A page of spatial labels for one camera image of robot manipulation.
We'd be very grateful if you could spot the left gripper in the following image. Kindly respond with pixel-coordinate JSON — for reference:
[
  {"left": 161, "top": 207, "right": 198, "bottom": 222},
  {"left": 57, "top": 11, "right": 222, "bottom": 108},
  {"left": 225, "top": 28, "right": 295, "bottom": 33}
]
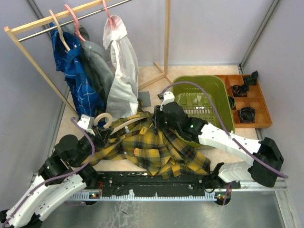
[{"left": 72, "top": 124, "right": 114, "bottom": 165}]

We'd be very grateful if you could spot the beige wooden hanger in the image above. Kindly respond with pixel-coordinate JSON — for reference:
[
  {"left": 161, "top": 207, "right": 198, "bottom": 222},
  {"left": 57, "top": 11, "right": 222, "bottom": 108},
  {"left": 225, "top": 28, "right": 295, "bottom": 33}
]
[{"left": 93, "top": 113, "right": 145, "bottom": 134}]

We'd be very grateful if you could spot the yellow plaid shirt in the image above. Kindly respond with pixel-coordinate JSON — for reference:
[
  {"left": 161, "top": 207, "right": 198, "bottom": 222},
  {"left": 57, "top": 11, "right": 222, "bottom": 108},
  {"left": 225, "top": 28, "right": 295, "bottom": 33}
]
[{"left": 90, "top": 112, "right": 210, "bottom": 179}]

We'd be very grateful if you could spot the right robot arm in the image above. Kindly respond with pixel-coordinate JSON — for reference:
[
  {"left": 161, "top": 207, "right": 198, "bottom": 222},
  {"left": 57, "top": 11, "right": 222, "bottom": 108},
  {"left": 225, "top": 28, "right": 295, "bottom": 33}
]
[{"left": 153, "top": 102, "right": 284, "bottom": 188}]

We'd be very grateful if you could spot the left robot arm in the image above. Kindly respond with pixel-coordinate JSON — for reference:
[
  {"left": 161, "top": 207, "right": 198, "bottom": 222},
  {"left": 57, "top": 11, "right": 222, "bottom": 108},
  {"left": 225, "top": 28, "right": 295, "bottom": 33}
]
[{"left": 0, "top": 127, "right": 113, "bottom": 228}]

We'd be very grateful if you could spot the blue plaid shirt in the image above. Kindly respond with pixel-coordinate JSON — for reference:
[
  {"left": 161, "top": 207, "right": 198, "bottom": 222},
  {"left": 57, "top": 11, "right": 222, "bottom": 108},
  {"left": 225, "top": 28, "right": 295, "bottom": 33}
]
[{"left": 50, "top": 24, "right": 106, "bottom": 117}]

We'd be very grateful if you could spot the white shirt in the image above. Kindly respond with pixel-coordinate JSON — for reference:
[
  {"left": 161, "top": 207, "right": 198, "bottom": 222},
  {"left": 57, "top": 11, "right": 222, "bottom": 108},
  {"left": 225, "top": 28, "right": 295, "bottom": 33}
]
[{"left": 103, "top": 15, "right": 139, "bottom": 120}]

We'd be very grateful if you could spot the grey shirt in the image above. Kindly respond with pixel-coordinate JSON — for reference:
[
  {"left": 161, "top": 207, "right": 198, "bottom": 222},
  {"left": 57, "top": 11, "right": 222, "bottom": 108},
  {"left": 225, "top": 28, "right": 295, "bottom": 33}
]
[{"left": 58, "top": 21, "right": 114, "bottom": 103}]

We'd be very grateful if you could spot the pink hanger with grey shirt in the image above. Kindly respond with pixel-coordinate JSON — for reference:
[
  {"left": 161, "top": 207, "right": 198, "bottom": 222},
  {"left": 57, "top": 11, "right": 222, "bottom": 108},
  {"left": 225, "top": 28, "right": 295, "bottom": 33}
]
[{"left": 64, "top": 4, "right": 86, "bottom": 42}]

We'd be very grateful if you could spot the beige hanger with blue shirt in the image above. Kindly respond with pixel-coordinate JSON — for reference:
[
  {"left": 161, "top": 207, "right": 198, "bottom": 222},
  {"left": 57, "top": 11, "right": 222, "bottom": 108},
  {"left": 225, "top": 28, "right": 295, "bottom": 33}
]
[{"left": 49, "top": 9, "right": 70, "bottom": 52}]

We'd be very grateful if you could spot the pink hanger with white shirt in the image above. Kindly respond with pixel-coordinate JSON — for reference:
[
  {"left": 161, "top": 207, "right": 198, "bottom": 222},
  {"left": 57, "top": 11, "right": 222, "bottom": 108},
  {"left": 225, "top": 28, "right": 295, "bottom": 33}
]
[{"left": 102, "top": 0, "right": 116, "bottom": 31}]

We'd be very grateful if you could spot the green plastic basket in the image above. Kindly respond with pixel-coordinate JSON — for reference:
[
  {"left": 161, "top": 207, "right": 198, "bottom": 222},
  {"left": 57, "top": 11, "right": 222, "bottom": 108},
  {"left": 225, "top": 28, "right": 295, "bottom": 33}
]
[{"left": 171, "top": 75, "right": 236, "bottom": 150}]

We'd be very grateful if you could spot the black part beside basket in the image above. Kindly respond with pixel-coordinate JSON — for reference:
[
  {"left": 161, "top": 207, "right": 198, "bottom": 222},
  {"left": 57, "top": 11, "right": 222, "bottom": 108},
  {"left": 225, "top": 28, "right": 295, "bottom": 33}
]
[{"left": 228, "top": 96, "right": 236, "bottom": 110}]

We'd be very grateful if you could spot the black round part in tray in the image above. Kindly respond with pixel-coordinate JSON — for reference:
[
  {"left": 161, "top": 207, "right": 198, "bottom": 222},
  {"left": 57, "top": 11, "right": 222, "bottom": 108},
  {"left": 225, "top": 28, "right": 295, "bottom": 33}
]
[{"left": 238, "top": 106, "right": 256, "bottom": 123}]

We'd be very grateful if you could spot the orange compartment tray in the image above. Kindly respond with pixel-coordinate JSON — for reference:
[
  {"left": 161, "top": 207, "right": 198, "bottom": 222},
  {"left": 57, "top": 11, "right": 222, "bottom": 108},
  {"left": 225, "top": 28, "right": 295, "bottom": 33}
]
[{"left": 216, "top": 74, "right": 272, "bottom": 129}]

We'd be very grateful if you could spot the black part in tray corner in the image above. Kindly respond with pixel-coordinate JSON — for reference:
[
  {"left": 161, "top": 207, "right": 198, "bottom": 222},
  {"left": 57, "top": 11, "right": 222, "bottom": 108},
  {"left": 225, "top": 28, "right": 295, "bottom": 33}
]
[{"left": 243, "top": 71, "right": 259, "bottom": 86}]

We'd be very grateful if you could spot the wooden clothes rack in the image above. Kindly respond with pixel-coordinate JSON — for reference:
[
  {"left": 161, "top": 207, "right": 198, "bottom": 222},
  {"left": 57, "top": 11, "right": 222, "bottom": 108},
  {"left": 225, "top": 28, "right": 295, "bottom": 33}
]
[{"left": 4, "top": 0, "right": 171, "bottom": 115}]

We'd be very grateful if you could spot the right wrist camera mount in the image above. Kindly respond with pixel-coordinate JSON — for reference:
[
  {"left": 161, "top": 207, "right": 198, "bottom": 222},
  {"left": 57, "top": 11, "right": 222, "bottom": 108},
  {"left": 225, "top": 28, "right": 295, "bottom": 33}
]
[{"left": 158, "top": 91, "right": 175, "bottom": 111}]

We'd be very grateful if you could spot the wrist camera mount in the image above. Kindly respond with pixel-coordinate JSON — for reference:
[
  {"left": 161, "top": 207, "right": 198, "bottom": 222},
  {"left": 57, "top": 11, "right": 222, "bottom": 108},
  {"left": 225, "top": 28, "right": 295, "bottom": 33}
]
[
  {"left": 77, "top": 114, "right": 95, "bottom": 136},
  {"left": 158, "top": 91, "right": 175, "bottom": 111}
]

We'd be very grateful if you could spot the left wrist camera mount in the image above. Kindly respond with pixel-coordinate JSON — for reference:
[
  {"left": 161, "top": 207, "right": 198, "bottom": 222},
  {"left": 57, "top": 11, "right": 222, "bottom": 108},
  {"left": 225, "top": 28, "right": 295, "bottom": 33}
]
[{"left": 77, "top": 114, "right": 95, "bottom": 136}]

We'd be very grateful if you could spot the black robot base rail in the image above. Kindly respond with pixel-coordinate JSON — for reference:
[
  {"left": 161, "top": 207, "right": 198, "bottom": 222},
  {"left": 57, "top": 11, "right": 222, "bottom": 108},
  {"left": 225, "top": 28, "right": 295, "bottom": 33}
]
[{"left": 71, "top": 170, "right": 240, "bottom": 206}]

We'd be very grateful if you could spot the black cable bundle in tray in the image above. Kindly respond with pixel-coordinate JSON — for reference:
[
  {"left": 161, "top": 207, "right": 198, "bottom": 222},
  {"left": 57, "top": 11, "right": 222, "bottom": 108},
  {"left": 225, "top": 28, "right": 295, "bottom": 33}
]
[{"left": 231, "top": 83, "right": 250, "bottom": 98}]

